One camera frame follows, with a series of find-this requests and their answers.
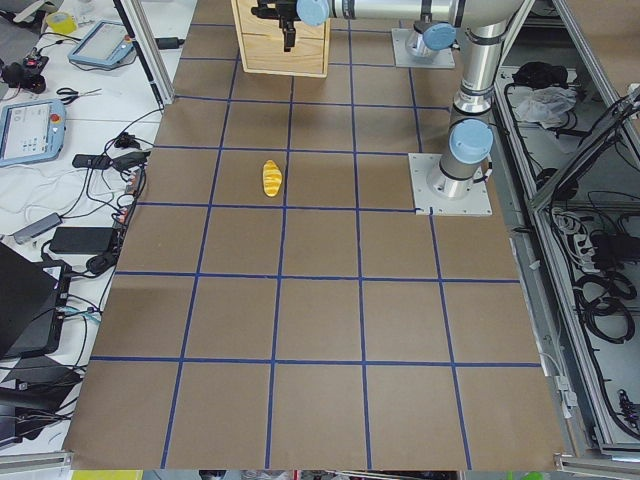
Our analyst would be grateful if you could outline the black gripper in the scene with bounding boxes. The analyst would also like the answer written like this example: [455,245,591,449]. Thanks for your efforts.
[251,0,300,52]

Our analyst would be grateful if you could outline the wooden drawer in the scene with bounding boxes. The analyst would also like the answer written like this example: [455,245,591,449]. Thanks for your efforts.
[249,0,330,33]

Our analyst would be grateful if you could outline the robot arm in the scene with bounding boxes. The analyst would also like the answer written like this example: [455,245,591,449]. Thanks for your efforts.
[405,21,457,60]
[245,1,524,202]

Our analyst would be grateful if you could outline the wooden drawer cabinet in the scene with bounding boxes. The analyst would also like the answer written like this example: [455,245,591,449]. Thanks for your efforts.
[231,0,330,78]

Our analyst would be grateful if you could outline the teach pendant upper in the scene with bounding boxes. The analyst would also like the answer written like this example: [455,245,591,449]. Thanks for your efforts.
[67,20,135,71]

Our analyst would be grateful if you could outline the teach pendant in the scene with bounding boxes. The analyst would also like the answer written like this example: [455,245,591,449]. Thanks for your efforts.
[67,20,135,71]
[1,99,66,167]

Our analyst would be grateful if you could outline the toy bread loaf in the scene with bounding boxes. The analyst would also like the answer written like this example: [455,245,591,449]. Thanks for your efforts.
[262,159,283,198]

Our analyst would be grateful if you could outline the yellow tape roll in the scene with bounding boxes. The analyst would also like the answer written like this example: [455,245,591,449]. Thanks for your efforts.
[45,11,77,35]

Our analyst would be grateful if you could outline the black scissors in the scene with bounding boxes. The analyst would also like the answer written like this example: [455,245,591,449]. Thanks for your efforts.
[56,87,102,105]

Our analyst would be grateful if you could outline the white crumpled cloth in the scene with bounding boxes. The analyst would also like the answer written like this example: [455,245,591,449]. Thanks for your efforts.
[515,87,577,128]

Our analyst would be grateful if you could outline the teach pendant lower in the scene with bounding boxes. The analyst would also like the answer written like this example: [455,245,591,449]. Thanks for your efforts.
[1,99,66,167]

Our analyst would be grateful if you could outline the black power adapter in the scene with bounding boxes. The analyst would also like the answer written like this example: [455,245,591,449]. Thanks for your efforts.
[49,227,115,254]

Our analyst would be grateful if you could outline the black laptop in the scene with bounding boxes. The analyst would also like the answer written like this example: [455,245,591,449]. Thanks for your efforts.
[1,245,71,360]

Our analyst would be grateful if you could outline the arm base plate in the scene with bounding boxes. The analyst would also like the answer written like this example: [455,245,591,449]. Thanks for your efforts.
[391,24,456,69]
[408,153,493,217]

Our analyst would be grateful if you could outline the aluminium frame post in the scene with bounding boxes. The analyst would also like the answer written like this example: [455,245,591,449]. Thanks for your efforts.
[113,0,175,110]

